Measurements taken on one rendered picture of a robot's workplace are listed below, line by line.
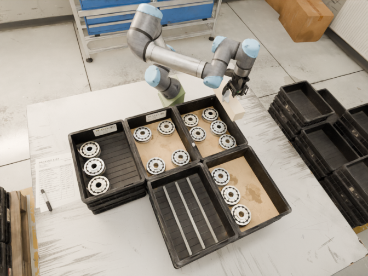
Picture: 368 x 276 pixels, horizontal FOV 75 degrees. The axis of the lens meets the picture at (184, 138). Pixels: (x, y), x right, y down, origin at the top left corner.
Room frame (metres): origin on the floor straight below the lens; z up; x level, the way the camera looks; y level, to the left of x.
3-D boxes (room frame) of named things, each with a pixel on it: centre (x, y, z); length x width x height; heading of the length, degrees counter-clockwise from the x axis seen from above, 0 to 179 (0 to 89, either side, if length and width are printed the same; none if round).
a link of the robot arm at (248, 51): (0.90, -0.21, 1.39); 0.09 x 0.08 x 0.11; 76
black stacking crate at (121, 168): (0.53, 0.38, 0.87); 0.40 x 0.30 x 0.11; 31
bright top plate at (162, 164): (0.56, 0.12, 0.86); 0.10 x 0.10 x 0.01
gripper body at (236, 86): (0.89, -0.22, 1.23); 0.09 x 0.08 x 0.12; 30
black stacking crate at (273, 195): (0.50, -0.34, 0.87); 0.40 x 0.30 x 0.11; 31
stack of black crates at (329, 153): (1.19, -1.18, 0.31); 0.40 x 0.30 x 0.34; 30
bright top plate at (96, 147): (0.59, 0.49, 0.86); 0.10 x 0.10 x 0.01
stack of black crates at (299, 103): (1.53, -0.98, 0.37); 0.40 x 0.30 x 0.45; 30
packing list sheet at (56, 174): (0.45, 0.67, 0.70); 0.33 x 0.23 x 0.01; 30
